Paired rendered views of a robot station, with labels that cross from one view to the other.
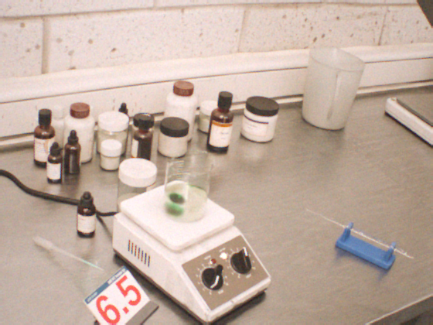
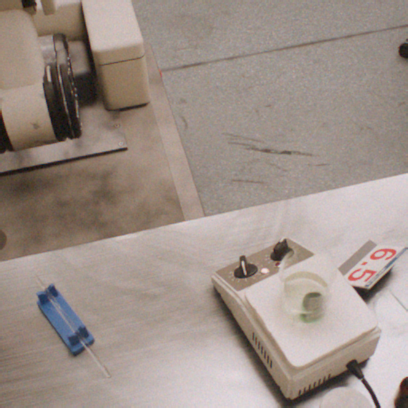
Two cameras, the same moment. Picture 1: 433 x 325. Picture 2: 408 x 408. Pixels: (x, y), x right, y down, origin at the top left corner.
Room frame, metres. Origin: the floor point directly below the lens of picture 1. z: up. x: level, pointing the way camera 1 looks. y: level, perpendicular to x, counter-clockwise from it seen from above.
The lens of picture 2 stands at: (1.14, 0.11, 1.49)
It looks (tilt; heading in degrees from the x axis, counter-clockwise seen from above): 50 degrees down; 207
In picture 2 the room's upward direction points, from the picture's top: 4 degrees counter-clockwise
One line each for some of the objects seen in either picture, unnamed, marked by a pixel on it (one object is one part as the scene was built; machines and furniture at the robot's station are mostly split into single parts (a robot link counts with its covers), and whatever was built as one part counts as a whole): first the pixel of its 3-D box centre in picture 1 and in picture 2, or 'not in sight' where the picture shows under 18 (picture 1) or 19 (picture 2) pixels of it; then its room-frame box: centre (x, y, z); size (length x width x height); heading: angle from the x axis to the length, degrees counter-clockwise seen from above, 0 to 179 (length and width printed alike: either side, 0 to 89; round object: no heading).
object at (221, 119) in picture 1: (221, 120); not in sight; (1.11, 0.01, 0.80); 0.04 x 0.04 x 0.11
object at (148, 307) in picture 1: (122, 302); (369, 262); (0.61, 0.10, 0.77); 0.09 x 0.06 x 0.04; 157
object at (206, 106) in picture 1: (209, 117); not in sight; (1.18, 0.04, 0.78); 0.05 x 0.05 x 0.05
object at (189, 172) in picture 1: (188, 187); (303, 287); (0.75, 0.04, 0.88); 0.07 x 0.06 x 0.08; 134
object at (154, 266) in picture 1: (185, 247); (295, 310); (0.73, 0.03, 0.79); 0.22 x 0.13 x 0.08; 51
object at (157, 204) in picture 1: (176, 213); (309, 308); (0.74, 0.05, 0.83); 0.12 x 0.12 x 0.01; 51
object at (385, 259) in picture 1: (367, 244); (63, 315); (0.84, -0.25, 0.77); 0.10 x 0.03 x 0.04; 62
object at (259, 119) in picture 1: (260, 118); not in sight; (1.19, -0.06, 0.79); 0.07 x 0.07 x 0.07
